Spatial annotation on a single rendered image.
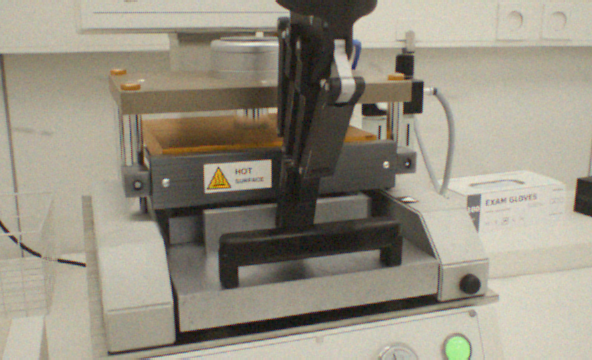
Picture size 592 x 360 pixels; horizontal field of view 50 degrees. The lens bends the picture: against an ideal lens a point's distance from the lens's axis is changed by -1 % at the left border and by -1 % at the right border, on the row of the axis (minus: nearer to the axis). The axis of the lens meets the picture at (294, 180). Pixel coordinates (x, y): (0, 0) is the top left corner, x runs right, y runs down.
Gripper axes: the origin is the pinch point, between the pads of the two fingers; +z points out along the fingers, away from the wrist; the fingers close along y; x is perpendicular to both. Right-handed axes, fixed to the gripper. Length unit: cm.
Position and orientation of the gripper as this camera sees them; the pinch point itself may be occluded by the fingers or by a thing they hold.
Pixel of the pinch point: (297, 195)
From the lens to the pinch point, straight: 54.3
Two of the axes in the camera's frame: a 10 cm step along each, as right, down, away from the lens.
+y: 3.0, 5.5, -7.8
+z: -1.1, 8.3, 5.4
